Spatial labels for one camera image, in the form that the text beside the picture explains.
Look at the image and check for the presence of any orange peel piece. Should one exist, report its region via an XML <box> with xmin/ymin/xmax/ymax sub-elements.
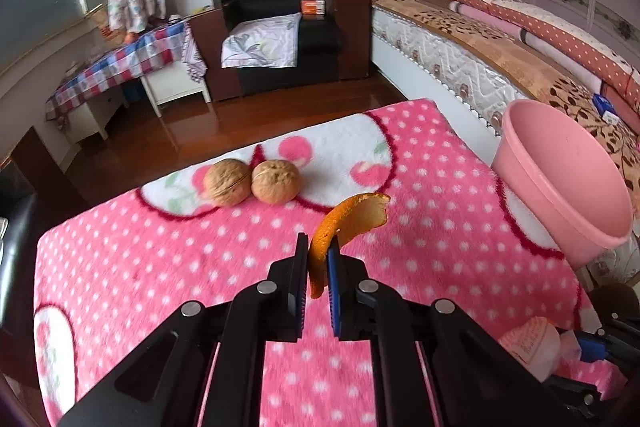
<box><xmin>308</xmin><ymin>193</ymin><xmax>390</xmax><ymax>299</ymax></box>

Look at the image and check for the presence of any pink plastic trash bucket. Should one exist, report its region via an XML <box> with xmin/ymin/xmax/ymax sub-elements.
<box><xmin>491</xmin><ymin>100</ymin><xmax>634</xmax><ymax>269</ymax></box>

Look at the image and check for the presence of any pink polka dot blanket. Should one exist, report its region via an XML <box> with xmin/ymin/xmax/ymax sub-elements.
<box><xmin>32</xmin><ymin>97</ymin><xmax>629</xmax><ymax>427</ymax></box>

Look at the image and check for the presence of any left walnut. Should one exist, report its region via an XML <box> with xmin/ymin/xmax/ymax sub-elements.
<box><xmin>203</xmin><ymin>158</ymin><xmax>252</xmax><ymax>207</ymax></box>

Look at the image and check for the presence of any walnut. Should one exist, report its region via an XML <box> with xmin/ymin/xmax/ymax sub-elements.
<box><xmin>203</xmin><ymin>158</ymin><xmax>252</xmax><ymax>207</ymax></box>
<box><xmin>252</xmin><ymin>159</ymin><xmax>303</xmax><ymax>205</ymax></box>

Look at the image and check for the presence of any blue tissue pack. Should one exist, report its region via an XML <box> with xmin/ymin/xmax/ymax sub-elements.
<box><xmin>592</xmin><ymin>93</ymin><xmax>620</xmax><ymax>126</ymax></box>

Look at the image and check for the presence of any right walnut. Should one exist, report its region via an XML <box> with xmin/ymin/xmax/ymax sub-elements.
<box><xmin>252</xmin><ymin>159</ymin><xmax>303</xmax><ymax>205</ymax></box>

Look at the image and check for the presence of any rolled red polka dot quilt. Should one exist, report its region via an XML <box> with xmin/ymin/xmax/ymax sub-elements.
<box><xmin>454</xmin><ymin>0</ymin><xmax>639</xmax><ymax>110</ymax></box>

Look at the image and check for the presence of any plaid covered side table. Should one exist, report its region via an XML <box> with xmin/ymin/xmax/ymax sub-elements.
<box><xmin>44</xmin><ymin>20</ymin><xmax>212</xmax><ymax>131</ymax></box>

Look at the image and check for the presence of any bed with brown leaf blanket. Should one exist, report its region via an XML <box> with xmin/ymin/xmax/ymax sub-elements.
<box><xmin>372</xmin><ymin>0</ymin><xmax>639</xmax><ymax>206</ymax></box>

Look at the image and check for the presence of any floral cloth on armchair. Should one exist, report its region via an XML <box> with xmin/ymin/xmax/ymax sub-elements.
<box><xmin>221</xmin><ymin>13</ymin><xmax>302</xmax><ymax>68</ymax></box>

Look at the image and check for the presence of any black armchair by bed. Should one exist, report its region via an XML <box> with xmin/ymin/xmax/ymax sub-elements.
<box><xmin>190</xmin><ymin>0</ymin><xmax>371</xmax><ymax>101</ymax></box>

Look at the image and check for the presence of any orange box on armrest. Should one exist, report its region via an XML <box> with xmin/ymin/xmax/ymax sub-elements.
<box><xmin>300</xmin><ymin>0</ymin><xmax>326</xmax><ymax>16</ymax></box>

